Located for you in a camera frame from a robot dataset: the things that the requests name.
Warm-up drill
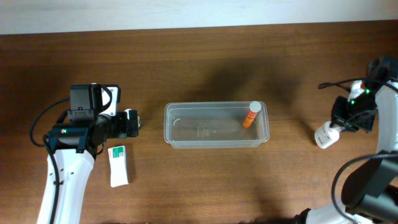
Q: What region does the white green medicine box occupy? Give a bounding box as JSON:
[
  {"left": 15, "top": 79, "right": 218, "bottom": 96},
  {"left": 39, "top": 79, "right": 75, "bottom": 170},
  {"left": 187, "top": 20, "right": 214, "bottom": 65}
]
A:
[{"left": 108, "top": 146, "right": 129, "bottom": 188}]

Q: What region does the orange tube white cap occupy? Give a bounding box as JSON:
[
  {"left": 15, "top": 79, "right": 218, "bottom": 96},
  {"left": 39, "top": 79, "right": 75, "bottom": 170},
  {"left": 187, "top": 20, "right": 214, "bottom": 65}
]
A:
[{"left": 243, "top": 101, "right": 262, "bottom": 128}]

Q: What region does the white plastic bottle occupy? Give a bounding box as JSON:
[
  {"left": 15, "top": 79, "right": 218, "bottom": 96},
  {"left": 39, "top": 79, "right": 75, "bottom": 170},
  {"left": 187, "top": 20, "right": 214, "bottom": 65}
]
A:
[{"left": 314, "top": 121, "right": 343, "bottom": 149}]

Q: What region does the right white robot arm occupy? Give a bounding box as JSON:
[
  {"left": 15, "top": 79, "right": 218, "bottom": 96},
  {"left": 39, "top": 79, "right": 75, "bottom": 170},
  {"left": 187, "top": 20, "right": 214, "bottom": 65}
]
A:
[{"left": 292, "top": 56, "right": 397, "bottom": 224}]

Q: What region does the dark brown bottle white cap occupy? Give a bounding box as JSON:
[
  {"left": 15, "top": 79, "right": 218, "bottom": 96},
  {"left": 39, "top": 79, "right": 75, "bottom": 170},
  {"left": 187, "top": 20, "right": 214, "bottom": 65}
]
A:
[{"left": 124, "top": 109, "right": 142, "bottom": 130}]

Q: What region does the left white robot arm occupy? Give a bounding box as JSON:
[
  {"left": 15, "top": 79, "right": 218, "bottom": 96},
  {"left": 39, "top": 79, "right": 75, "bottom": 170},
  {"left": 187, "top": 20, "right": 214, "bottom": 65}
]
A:
[{"left": 37, "top": 83, "right": 141, "bottom": 223}]

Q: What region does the clear plastic container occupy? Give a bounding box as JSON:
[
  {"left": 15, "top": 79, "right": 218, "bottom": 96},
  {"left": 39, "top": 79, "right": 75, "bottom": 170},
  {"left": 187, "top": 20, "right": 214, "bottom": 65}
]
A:
[{"left": 164, "top": 101, "right": 271, "bottom": 149}]

